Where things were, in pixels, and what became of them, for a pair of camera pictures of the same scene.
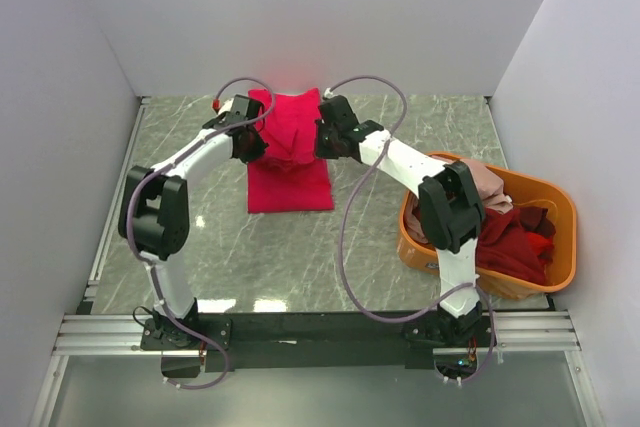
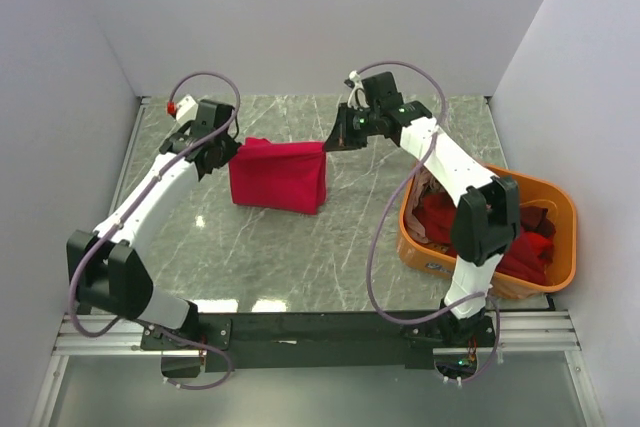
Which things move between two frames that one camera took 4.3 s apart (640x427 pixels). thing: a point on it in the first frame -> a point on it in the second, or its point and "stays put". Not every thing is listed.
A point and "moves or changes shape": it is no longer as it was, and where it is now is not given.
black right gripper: (320, 151) -> (341, 138)
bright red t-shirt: (287, 176) moves or changes shape
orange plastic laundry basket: (523, 189) stays put
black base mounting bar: (318, 341) stays put
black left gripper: (257, 152) -> (231, 146)
